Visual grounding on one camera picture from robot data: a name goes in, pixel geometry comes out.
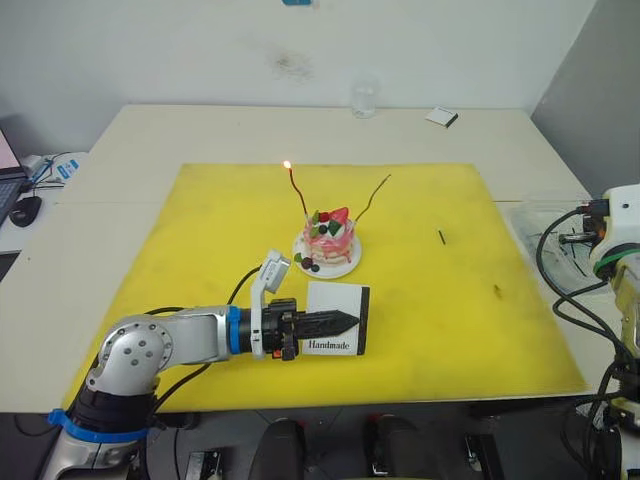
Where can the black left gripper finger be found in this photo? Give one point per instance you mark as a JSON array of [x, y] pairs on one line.
[[325, 323]]

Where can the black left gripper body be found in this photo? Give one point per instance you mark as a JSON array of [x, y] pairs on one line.
[[280, 325]]

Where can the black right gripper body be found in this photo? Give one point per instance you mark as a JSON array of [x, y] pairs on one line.
[[595, 215]]

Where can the white Handmade matchbox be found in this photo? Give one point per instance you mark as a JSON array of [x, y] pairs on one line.
[[335, 297]]

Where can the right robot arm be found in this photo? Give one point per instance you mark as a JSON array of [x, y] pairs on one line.
[[627, 300]]

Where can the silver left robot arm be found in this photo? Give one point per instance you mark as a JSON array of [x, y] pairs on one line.
[[150, 340]]

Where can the pink cream cake with fruit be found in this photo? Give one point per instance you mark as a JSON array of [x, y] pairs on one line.
[[327, 237]]

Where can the white round plate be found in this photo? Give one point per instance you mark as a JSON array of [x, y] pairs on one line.
[[345, 269]]

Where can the clear plastic tray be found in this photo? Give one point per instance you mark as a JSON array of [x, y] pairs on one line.
[[530, 225]]

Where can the yellow mat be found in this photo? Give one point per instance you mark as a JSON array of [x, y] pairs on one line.
[[200, 240]]

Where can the burnt black match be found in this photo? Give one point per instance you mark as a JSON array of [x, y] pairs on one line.
[[441, 237]]

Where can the thin red curved candle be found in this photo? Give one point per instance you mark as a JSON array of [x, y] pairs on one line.
[[290, 176]]

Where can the small white box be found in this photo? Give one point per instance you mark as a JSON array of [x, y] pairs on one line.
[[442, 117]]

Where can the clear drinking glass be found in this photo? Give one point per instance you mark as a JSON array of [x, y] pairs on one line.
[[363, 105]]

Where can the white side desk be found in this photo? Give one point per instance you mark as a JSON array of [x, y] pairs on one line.
[[50, 200]]

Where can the white device with blue label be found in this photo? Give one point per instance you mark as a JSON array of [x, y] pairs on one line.
[[67, 167]]

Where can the black computer mouse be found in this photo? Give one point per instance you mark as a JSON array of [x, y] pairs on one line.
[[25, 210]]

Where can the open laptop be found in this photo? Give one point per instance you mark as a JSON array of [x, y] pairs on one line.
[[7, 190]]

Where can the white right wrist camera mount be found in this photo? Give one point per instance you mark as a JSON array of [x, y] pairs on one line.
[[625, 220]]

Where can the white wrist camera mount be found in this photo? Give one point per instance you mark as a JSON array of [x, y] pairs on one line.
[[272, 270], [625, 220]]

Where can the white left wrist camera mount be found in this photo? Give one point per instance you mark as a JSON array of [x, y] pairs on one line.
[[272, 270]]

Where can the metal bracket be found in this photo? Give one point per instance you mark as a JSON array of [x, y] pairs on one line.
[[480, 457]]

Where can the blue object on wall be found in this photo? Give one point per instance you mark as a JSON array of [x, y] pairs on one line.
[[300, 2]]

